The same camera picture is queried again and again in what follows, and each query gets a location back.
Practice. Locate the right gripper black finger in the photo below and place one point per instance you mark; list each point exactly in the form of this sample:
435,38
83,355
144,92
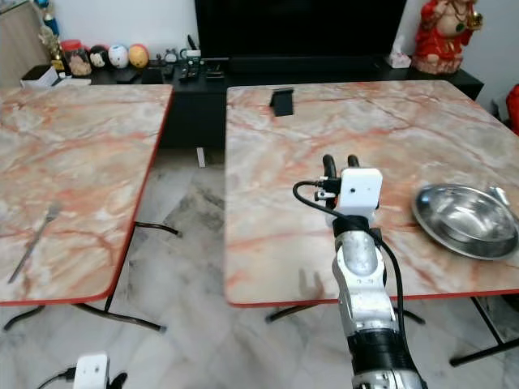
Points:
330,168
353,161

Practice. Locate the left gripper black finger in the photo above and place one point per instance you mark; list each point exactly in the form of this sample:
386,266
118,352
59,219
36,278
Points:
118,381

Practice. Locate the silver metal spoon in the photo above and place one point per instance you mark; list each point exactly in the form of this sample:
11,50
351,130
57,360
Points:
499,194

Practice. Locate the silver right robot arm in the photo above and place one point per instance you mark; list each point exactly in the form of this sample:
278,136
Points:
369,308

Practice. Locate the black phone stand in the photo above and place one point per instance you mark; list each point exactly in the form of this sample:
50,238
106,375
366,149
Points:
282,101

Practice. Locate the small pink white ornament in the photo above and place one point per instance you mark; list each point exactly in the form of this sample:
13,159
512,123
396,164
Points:
400,58

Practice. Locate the stainless steel bowl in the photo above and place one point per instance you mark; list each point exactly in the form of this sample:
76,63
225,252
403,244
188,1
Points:
464,220

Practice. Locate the black television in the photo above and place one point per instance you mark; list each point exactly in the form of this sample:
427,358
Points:
300,28

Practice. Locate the red and gold statue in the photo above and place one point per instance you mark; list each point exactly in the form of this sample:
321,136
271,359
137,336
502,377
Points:
446,36

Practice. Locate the silver metal fork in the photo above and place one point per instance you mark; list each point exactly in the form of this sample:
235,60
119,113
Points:
35,243

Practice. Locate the small green white gadget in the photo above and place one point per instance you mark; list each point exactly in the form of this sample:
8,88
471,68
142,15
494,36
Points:
191,63

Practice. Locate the small white box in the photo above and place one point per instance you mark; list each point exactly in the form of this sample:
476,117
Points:
40,75

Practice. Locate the small grey figurine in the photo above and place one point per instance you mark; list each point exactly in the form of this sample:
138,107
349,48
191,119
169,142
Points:
169,57

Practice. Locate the light wooden cabinet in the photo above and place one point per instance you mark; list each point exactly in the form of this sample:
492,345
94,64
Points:
20,36

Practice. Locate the gold trophy with blue ball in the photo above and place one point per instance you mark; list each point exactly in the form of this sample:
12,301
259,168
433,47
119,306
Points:
49,32

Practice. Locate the yellow round figurine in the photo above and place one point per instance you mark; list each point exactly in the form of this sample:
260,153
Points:
138,55

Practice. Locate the red lidded snack jar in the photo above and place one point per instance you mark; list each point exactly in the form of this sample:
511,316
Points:
75,58

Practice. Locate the white round figurine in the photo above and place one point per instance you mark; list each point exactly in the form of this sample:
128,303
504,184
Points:
118,55

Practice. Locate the dark round figurine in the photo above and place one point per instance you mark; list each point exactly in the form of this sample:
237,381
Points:
99,56

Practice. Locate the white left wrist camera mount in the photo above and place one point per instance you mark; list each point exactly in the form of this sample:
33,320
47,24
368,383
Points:
91,370

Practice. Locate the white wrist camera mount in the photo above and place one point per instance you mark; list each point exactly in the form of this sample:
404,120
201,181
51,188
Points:
91,370
359,193

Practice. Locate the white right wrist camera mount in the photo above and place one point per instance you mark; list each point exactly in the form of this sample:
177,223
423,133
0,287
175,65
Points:
359,193

